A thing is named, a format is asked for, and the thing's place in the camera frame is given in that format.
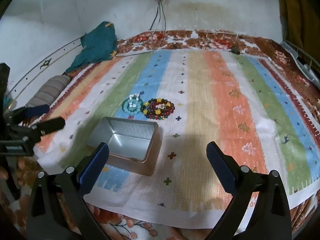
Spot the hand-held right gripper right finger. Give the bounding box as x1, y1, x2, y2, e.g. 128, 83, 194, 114
206, 141, 292, 240

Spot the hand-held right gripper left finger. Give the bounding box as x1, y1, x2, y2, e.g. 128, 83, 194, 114
26, 142, 110, 240

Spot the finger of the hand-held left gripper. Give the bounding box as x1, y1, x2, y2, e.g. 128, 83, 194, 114
7, 104, 50, 124
24, 117, 66, 137

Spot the silver metal tin box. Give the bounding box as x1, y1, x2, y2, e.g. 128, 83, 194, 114
86, 117, 163, 177

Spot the teal bead bracelet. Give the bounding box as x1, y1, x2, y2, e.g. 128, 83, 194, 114
122, 98, 144, 115

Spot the white bead bracelet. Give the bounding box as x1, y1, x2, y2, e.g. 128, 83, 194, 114
129, 93, 142, 110

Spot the multicolour bead bracelet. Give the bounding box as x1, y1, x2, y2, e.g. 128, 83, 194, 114
147, 98, 175, 117

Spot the grey striped rolled cloth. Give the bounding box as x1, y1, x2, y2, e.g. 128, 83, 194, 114
26, 75, 71, 110

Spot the striped woven mat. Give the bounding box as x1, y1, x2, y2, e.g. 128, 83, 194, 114
34, 47, 320, 229

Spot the teal cloth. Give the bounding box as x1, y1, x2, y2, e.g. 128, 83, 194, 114
65, 21, 118, 73

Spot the clear plastic container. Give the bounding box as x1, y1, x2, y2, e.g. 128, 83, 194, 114
280, 40, 320, 80

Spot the yellow cloth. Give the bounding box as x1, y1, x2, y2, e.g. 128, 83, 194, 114
279, 0, 313, 42

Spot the black cable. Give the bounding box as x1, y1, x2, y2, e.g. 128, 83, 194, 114
149, 0, 161, 30

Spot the thin grey cable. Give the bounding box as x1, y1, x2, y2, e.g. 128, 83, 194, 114
160, 0, 167, 48

